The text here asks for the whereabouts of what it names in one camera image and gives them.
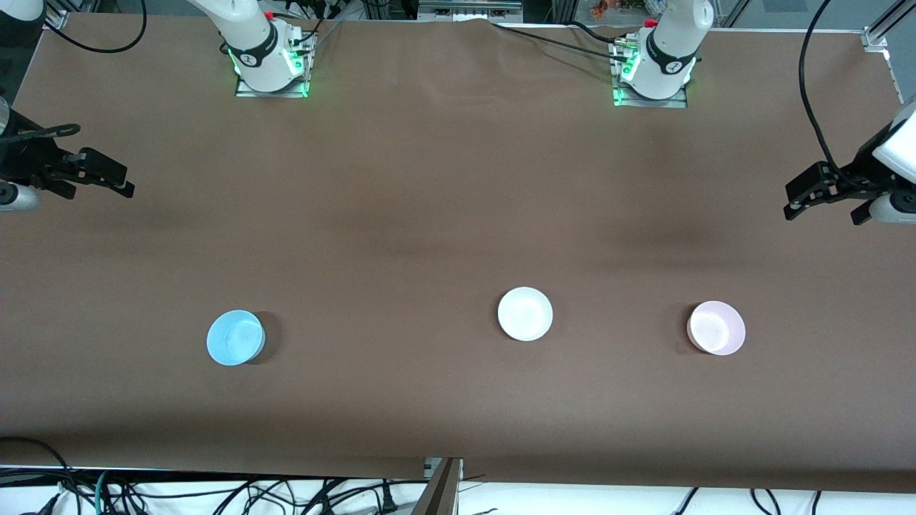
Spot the pink bowl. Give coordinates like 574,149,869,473
686,300,747,356

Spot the light blue bowl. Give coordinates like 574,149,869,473
206,309,267,367

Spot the white bowl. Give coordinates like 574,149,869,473
497,286,555,343

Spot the brown table cover sheet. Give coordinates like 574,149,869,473
0,13,916,494

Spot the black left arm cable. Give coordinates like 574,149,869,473
799,0,861,188

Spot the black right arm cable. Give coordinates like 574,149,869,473
43,0,148,55

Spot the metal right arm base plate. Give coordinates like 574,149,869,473
235,70,311,99

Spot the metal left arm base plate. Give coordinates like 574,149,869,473
613,84,688,109

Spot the thick black cable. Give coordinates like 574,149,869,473
0,436,74,501

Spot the black cable to arm base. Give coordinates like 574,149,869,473
492,21,632,64

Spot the teal cable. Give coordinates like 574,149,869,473
94,470,116,515

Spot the aluminium frame bar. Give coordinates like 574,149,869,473
418,0,524,23

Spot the aluminium profile post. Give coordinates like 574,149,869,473
414,458,464,515

